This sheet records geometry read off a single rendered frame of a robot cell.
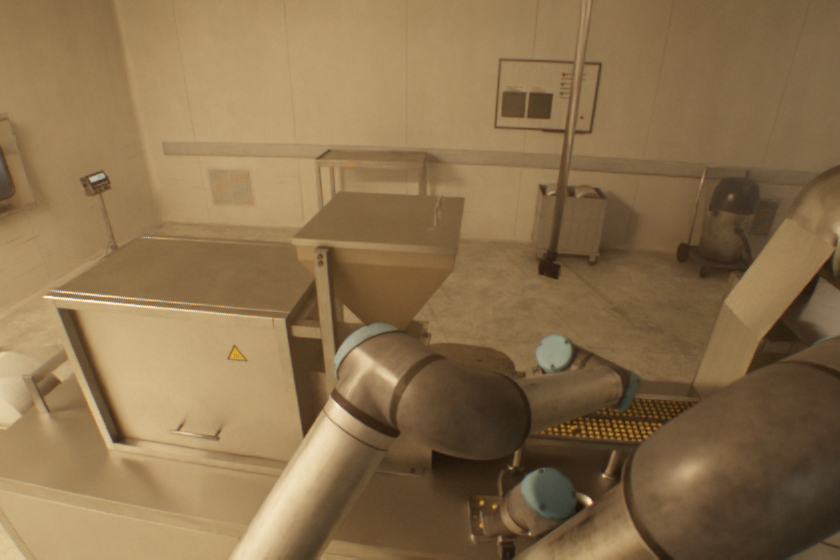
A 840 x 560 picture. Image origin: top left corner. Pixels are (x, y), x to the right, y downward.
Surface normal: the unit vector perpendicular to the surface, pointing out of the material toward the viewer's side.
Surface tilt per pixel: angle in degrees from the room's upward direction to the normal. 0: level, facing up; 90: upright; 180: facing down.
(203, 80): 90
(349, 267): 114
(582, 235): 90
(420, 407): 59
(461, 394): 33
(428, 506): 0
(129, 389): 90
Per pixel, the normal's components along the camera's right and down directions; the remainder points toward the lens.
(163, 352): -0.13, 0.45
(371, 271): -0.12, 0.77
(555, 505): 0.14, -0.70
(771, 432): -0.49, -0.58
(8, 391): 0.60, -0.67
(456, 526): 0.01, -0.89
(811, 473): -0.34, -0.15
